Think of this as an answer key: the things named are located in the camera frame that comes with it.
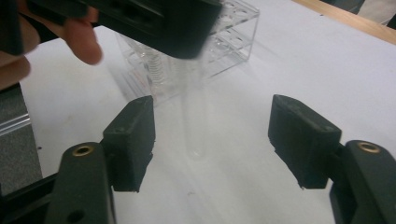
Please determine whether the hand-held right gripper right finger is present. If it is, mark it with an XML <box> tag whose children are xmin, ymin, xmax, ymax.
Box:
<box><xmin>268</xmin><ymin>93</ymin><xmax>343</xmax><ymax>190</ymax></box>

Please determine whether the clear acrylic tube rack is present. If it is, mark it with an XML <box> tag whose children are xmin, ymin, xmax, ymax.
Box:
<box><xmin>115</xmin><ymin>0</ymin><xmax>261</xmax><ymax>106</ymax></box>

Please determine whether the metal floor rail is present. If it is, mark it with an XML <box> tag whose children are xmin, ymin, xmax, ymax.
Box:
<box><xmin>0</xmin><ymin>113</ymin><xmax>32</xmax><ymax>136</ymax></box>

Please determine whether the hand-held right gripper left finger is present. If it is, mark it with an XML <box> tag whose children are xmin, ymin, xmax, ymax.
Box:
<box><xmin>102</xmin><ymin>94</ymin><xmax>156</xmax><ymax>193</ymax></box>

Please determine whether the wooden table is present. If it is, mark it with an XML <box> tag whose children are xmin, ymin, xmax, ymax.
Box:
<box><xmin>290</xmin><ymin>0</ymin><xmax>396</xmax><ymax>46</ymax></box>

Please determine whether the orange capped clear test tube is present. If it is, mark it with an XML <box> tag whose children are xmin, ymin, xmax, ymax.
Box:
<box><xmin>178</xmin><ymin>57</ymin><xmax>209</xmax><ymax>162</ymax></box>

